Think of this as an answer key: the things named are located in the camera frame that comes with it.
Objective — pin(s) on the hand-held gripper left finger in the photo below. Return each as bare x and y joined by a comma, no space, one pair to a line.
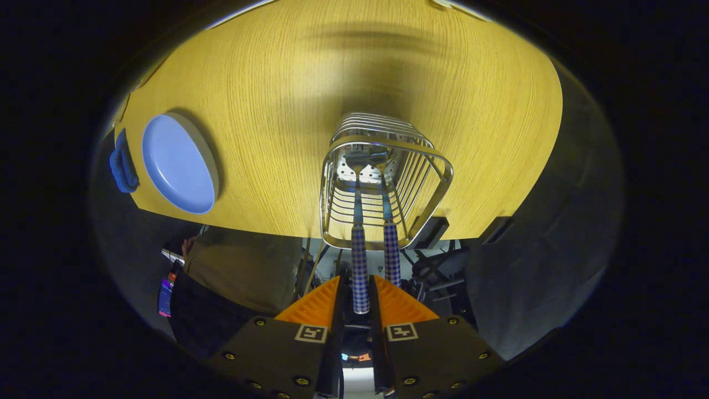
337,332

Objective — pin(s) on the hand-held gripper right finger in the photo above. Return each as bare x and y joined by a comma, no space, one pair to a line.
378,338

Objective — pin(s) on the black metal stand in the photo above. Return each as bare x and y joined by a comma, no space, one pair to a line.
437,285

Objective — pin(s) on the glowing monitor screen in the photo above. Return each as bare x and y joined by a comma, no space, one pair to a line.
165,296

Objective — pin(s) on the white power strip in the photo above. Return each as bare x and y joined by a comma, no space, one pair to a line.
173,256

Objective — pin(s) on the blue round plate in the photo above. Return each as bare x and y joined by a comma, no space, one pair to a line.
177,166

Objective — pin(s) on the blue folded cloth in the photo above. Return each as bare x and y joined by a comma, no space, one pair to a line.
123,166

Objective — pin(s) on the black table bracket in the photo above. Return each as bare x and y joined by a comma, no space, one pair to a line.
496,230
432,233

